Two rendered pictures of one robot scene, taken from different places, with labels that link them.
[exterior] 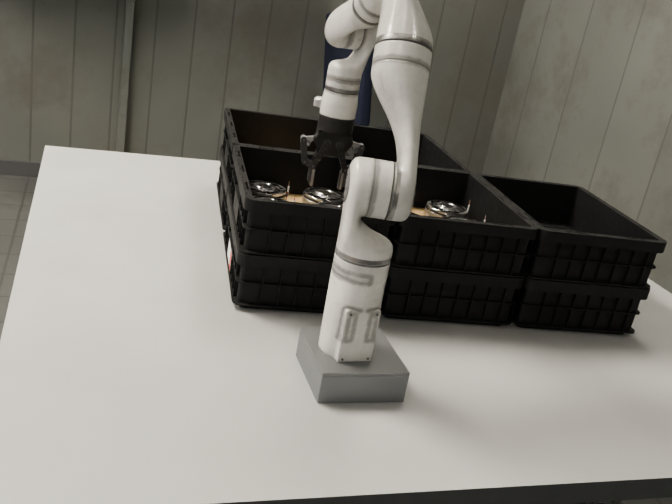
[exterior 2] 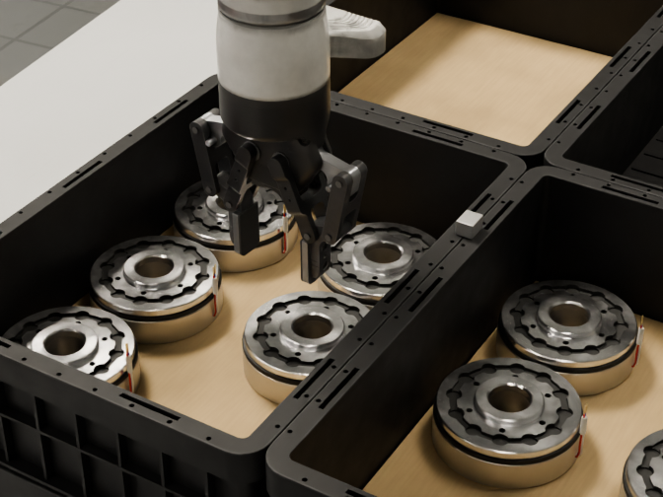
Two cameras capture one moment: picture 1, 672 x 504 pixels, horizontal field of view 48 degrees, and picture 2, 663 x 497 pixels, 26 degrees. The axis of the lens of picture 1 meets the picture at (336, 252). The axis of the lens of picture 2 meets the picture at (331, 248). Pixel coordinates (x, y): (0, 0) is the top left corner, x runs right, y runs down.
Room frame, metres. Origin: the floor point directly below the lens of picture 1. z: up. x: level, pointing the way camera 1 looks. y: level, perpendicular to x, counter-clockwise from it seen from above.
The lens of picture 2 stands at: (0.99, -0.59, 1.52)
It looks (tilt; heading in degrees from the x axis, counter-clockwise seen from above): 35 degrees down; 46
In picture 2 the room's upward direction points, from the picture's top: straight up
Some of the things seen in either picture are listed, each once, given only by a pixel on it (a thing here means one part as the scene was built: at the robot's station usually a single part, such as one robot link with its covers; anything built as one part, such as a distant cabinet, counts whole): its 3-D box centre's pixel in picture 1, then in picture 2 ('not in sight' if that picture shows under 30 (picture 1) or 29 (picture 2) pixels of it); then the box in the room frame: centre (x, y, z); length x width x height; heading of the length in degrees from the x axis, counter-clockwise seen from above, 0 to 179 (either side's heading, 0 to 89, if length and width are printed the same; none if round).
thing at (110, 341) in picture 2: not in sight; (65, 350); (1.42, 0.13, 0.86); 0.10 x 0.10 x 0.01
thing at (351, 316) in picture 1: (353, 302); not in sight; (1.14, -0.04, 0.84); 0.09 x 0.09 x 0.17; 24
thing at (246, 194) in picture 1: (308, 181); (234, 240); (1.55, 0.08, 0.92); 0.40 x 0.30 x 0.02; 14
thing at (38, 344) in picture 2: not in sight; (64, 345); (1.42, 0.13, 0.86); 0.05 x 0.05 x 0.01
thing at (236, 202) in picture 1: (304, 204); (236, 296); (1.55, 0.08, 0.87); 0.40 x 0.30 x 0.11; 14
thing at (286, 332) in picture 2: not in sight; (312, 328); (1.56, 0.02, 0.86); 0.05 x 0.05 x 0.01
